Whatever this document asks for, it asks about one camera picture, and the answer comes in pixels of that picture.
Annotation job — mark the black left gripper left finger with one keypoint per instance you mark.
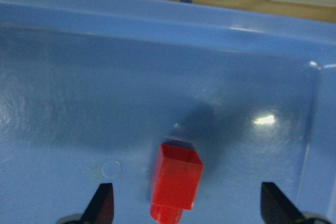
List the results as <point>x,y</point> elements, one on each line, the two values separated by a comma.
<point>101,206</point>

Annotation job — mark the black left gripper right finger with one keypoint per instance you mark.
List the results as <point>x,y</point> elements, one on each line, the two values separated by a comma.
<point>276,207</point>

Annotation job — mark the red block with knob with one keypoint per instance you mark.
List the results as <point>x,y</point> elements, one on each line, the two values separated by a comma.
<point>175,181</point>

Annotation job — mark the blue plastic tray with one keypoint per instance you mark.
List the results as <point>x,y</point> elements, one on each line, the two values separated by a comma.
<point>91,88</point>

